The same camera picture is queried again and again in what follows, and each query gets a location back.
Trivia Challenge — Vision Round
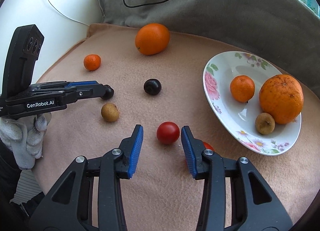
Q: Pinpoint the speckled large orange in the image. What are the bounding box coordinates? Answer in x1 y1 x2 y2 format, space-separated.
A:
259 74 304 124

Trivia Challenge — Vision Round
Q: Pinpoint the brown longan fruit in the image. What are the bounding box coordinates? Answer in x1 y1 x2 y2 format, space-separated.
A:
101 103 120 122
255 113 276 135

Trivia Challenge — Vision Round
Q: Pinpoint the smooth large orange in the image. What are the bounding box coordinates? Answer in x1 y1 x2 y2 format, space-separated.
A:
135 23 170 55

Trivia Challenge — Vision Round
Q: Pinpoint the left white gloved hand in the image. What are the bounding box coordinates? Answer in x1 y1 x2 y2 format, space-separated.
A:
1 113 52 170

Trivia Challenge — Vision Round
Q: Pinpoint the small mandarin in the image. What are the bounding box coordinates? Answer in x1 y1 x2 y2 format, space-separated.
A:
83 54 101 71
229 75 255 103

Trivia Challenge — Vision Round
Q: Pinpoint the large red cherry tomato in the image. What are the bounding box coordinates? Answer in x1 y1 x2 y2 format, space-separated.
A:
156 121 180 145

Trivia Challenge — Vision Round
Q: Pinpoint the dark plum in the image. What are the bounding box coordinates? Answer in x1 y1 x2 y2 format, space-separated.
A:
143 78 162 96
101 84 114 100

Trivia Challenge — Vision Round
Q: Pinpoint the floral white plate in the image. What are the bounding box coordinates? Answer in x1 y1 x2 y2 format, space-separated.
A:
202 51 302 156

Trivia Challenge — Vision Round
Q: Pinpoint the small red cherry tomato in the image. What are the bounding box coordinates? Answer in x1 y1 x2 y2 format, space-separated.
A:
203 142 214 151

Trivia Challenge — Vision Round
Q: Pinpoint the grey blanket backrest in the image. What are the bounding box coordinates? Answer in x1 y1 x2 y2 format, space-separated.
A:
99 0 319 94

